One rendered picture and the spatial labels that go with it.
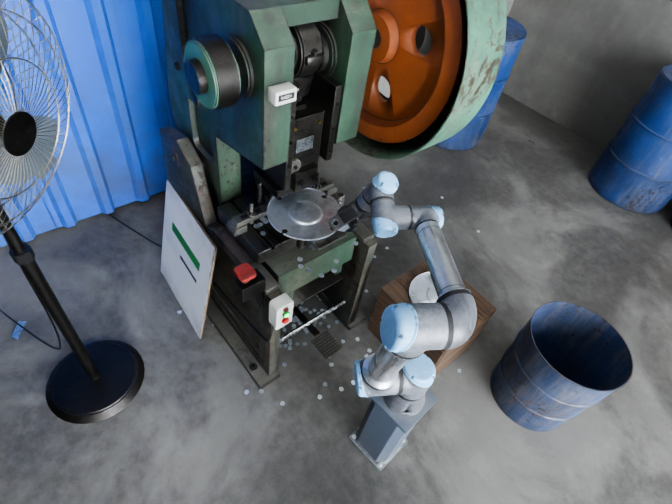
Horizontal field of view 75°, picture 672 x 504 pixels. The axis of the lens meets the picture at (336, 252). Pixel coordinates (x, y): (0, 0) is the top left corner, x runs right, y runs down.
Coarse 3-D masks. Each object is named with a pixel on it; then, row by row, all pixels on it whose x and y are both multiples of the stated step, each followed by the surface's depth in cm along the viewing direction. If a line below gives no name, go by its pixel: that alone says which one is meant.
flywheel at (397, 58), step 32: (384, 0) 143; (416, 0) 134; (448, 0) 122; (384, 32) 144; (416, 32) 142; (448, 32) 126; (384, 64) 154; (416, 64) 144; (448, 64) 131; (416, 96) 149; (448, 96) 135; (384, 128) 162; (416, 128) 150
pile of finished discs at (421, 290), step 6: (420, 276) 209; (426, 276) 210; (414, 282) 206; (420, 282) 207; (426, 282) 207; (432, 282) 208; (414, 288) 204; (420, 288) 204; (426, 288) 205; (432, 288) 204; (414, 294) 202; (420, 294) 202; (426, 294) 202; (432, 294) 202; (414, 300) 199; (420, 300) 199; (426, 300) 200; (432, 300) 199
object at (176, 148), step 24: (168, 144) 176; (168, 168) 190; (192, 168) 167; (192, 192) 177; (216, 240) 178; (216, 264) 198; (216, 288) 215; (216, 312) 219; (264, 312) 171; (240, 336) 211; (264, 336) 181; (240, 360) 205; (264, 360) 195; (264, 384) 198
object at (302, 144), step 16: (304, 96) 148; (304, 112) 141; (320, 112) 143; (304, 128) 143; (320, 128) 148; (304, 144) 147; (304, 160) 153; (272, 176) 159; (288, 176) 153; (304, 176) 154
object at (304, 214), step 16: (304, 192) 174; (320, 192) 176; (272, 208) 166; (288, 208) 167; (304, 208) 167; (320, 208) 169; (336, 208) 170; (272, 224) 159; (288, 224) 161; (304, 224) 162; (320, 224) 163; (304, 240) 157
